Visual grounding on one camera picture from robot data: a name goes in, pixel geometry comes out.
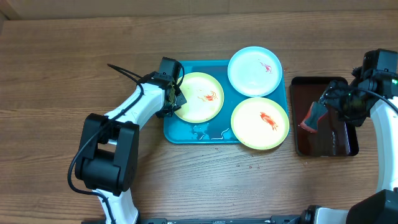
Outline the teal plastic tray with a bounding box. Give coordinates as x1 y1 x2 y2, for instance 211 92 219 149
164 60 289 144

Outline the dark brown rectangular tray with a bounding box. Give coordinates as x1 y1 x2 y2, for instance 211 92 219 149
290 77 359 157

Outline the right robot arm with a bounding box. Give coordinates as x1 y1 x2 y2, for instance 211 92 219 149
298 78 397 223

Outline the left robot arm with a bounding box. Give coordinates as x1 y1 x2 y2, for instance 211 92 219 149
67 72 186 223

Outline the red and green sponge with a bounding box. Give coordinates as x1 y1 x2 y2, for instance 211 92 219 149
299 101 328 133

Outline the yellow plate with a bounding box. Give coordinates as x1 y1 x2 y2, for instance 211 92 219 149
175 72 224 123
231 97 290 150

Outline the light blue plate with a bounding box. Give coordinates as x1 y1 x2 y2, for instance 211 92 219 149
227 46 283 97

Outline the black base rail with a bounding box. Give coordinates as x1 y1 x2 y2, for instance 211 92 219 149
81 214 308 224

